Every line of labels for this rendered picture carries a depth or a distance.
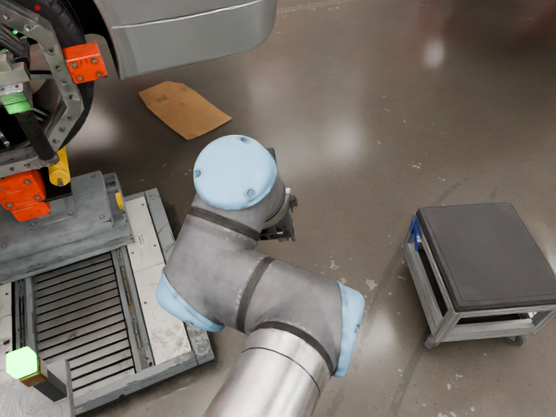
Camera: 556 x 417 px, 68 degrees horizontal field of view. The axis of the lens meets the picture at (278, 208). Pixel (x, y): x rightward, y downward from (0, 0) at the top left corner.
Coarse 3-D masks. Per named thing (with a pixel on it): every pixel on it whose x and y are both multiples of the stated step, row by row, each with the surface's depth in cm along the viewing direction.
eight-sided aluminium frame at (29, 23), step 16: (0, 0) 95; (0, 16) 94; (16, 16) 95; (32, 16) 100; (32, 32) 98; (48, 32) 100; (48, 48) 102; (48, 64) 105; (64, 64) 106; (64, 80) 113; (64, 96) 112; (80, 96) 118; (64, 112) 115; (80, 112) 117; (48, 128) 121; (64, 128) 120; (0, 160) 122; (16, 160) 120; (32, 160) 121; (0, 176) 121
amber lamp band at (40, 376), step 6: (36, 360) 83; (42, 360) 84; (42, 366) 84; (36, 372) 81; (42, 372) 82; (24, 378) 81; (30, 378) 81; (36, 378) 82; (42, 378) 83; (24, 384) 82; (30, 384) 82; (36, 384) 83
